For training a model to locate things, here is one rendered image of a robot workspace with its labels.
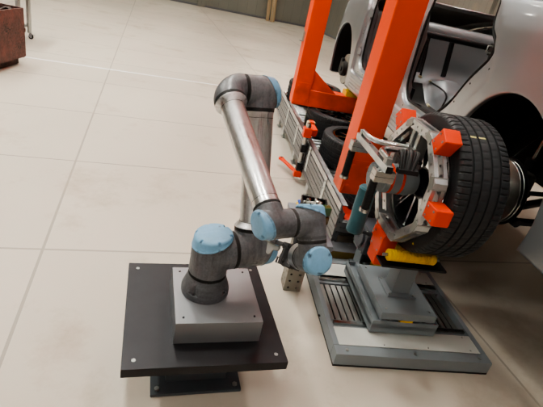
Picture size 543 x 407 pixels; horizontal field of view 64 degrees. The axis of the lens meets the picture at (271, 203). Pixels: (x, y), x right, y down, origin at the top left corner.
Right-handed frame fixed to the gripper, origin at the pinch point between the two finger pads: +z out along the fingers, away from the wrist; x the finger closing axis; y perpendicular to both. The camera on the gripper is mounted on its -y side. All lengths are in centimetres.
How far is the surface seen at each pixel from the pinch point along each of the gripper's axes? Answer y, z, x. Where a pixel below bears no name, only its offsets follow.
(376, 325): 19, 34, 74
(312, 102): -150, 238, 61
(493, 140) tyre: -72, -14, 65
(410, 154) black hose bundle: -53, -6, 36
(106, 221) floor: 23, 136, -68
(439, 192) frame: -43, -10, 52
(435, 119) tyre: -77, 6, 49
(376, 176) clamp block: -39.9, -1.1, 26.9
